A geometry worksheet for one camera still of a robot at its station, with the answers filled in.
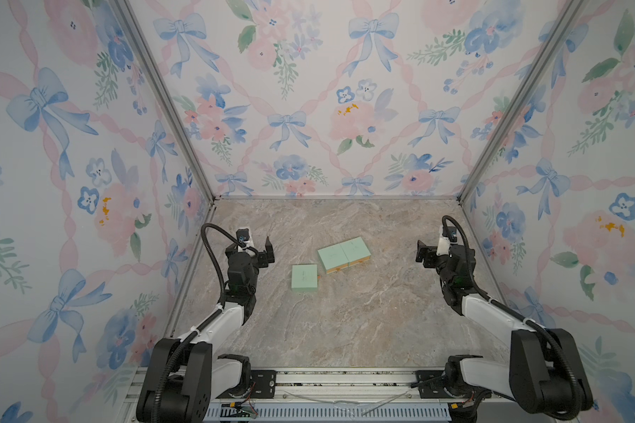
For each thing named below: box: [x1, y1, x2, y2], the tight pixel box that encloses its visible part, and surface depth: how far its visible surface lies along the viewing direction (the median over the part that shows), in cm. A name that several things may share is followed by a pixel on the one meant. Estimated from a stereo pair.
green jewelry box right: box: [339, 236, 372, 268], surface depth 101 cm
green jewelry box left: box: [317, 243, 350, 275], surface depth 99 cm
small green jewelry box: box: [291, 264, 318, 293], surface depth 94 cm
